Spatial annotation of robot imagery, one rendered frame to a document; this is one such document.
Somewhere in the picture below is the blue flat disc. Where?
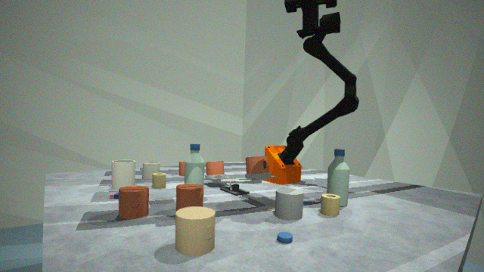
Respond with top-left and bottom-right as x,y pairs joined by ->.
278,232 -> 293,244

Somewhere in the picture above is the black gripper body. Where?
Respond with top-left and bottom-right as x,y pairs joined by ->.
284,0 -> 337,18

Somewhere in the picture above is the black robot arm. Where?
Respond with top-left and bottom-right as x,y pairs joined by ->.
278,0 -> 359,165

